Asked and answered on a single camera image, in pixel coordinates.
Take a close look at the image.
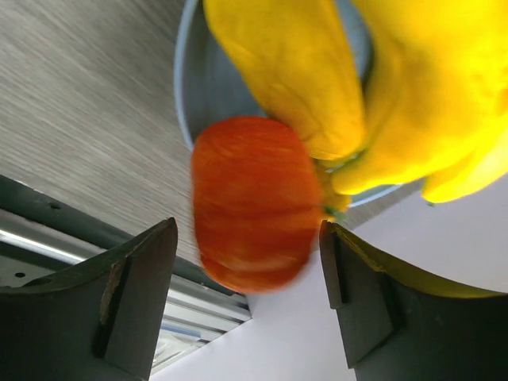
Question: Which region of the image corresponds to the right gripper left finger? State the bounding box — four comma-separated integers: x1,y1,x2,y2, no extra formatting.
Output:
1,218,177,380

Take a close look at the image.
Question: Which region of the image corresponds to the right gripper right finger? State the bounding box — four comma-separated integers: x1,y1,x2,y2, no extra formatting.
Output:
319,221,507,380

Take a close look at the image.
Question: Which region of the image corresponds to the fake yellow banana bunch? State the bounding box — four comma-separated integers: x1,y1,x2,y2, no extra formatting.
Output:
203,1,507,218

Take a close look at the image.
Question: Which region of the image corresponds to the fake orange tangerine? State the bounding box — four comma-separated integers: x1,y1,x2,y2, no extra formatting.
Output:
191,116,324,294

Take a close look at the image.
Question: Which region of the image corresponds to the light blue plate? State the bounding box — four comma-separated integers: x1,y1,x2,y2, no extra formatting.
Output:
173,1,419,207

